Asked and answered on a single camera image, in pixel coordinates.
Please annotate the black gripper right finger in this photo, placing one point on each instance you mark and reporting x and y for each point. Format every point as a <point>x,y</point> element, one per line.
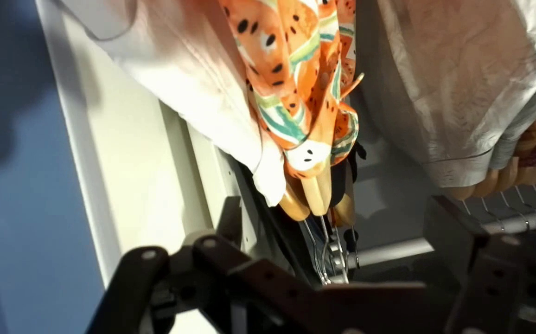
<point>496,271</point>

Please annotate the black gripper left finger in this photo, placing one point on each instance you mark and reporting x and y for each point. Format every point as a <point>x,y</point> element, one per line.
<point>240,295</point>

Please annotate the wooden clothes hanger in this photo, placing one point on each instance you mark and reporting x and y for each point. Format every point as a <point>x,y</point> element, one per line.
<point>328,195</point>

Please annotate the white shirt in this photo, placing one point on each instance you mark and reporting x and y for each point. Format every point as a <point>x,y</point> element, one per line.
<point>450,81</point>

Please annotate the orange watermelon print shirt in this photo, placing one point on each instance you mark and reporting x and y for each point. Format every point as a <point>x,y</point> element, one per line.
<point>300,59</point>

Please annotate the blue curtain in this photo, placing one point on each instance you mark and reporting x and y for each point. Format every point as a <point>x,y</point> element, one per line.
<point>49,273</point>

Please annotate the white sliding closet door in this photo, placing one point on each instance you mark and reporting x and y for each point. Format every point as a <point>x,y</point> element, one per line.
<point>146,174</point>

